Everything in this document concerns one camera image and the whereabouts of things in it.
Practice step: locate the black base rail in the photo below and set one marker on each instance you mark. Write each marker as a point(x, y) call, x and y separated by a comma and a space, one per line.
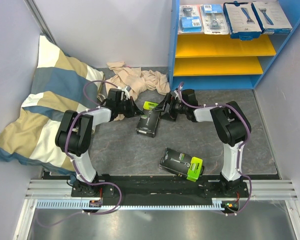
point(207, 186)

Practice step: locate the blue shelf unit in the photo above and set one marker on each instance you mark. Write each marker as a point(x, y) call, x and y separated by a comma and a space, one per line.
point(218, 62)

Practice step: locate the clear blister razor pack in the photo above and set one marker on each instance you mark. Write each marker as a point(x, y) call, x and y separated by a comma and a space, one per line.
point(213, 19)

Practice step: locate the slotted cable duct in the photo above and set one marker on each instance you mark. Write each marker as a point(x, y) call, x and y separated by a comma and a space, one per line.
point(77, 204)

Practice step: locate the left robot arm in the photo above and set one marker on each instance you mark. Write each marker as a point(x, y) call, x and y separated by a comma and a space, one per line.
point(75, 131)

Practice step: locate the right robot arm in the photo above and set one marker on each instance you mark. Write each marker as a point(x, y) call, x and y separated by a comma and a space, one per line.
point(231, 125)

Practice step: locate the white box blue razor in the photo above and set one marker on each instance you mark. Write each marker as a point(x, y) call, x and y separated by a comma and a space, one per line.
point(241, 21)

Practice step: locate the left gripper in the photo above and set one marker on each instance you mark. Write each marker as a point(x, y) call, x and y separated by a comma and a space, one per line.
point(134, 110)

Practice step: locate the blue blister razor pack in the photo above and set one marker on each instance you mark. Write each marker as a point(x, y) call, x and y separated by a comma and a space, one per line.
point(190, 21)

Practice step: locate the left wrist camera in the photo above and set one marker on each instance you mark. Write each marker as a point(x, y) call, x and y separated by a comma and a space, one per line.
point(126, 90)

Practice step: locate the beige cloth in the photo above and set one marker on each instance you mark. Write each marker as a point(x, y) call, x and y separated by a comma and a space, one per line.
point(137, 79)

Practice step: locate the patchwork pillow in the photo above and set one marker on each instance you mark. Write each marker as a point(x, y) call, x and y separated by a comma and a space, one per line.
point(60, 83)

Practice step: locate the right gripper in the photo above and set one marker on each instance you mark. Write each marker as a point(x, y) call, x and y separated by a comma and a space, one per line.
point(170, 100)

